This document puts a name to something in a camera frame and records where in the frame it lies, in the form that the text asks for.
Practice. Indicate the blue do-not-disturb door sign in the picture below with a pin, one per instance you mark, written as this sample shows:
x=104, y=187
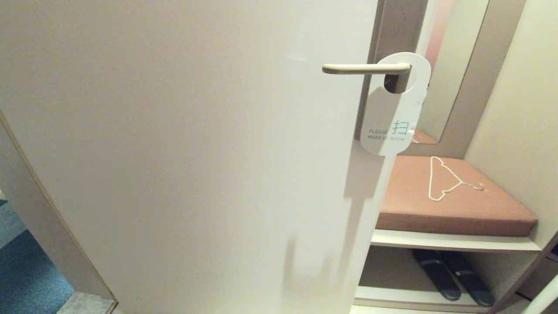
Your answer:
x=392, y=109

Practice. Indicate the beige room door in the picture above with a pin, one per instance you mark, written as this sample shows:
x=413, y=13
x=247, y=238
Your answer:
x=174, y=152

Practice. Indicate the brown leather seat cushion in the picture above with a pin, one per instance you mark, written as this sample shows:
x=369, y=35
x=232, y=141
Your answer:
x=414, y=205

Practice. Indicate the white bench shelf board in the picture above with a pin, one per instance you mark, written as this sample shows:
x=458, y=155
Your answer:
x=436, y=242

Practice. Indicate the white low shelf board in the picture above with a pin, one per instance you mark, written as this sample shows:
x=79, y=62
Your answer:
x=392, y=298

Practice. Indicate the dark slipper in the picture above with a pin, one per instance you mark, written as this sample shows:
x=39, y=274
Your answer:
x=438, y=274
x=473, y=281

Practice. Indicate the white slanted bar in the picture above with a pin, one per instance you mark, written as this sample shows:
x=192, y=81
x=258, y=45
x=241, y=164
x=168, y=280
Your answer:
x=545, y=301

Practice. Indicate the taupe framed wall mirror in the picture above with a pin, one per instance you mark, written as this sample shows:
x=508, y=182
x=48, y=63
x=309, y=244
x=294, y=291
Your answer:
x=453, y=65

